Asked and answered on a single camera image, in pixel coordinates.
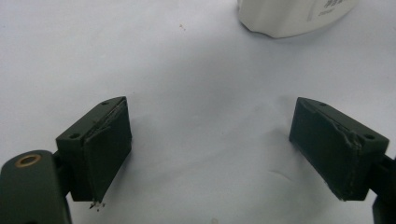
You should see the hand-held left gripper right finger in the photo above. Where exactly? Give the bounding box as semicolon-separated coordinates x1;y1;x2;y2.
288;96;390;202

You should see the white bottle with blue pump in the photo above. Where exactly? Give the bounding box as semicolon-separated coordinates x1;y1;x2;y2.
237;0;359;39

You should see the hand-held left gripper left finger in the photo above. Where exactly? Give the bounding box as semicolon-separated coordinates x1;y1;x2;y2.
55;95;134;203

